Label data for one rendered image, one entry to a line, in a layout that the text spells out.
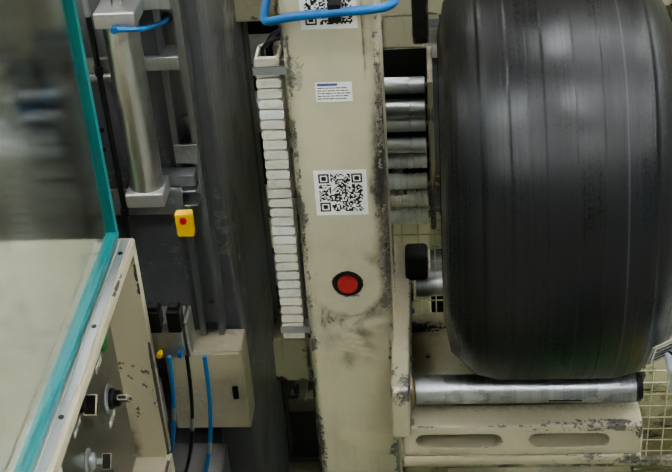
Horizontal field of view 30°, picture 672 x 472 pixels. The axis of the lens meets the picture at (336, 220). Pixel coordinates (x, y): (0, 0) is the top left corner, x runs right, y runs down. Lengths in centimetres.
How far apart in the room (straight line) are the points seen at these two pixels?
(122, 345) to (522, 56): 66
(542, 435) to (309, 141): 59
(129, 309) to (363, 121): 41
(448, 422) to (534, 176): 50
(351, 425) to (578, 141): 69
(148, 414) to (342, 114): 50
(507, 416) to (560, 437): 9
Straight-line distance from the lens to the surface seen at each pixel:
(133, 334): 173
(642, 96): 162
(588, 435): 199
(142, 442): 185
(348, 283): 187
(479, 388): 191
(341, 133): 174
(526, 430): 193
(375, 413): 203
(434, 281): 213
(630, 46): 165
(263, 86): 173
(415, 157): 223
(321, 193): 179
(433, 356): 214
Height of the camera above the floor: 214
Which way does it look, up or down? 32 degrees down
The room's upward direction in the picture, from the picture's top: 4 degrees counter-clockwise
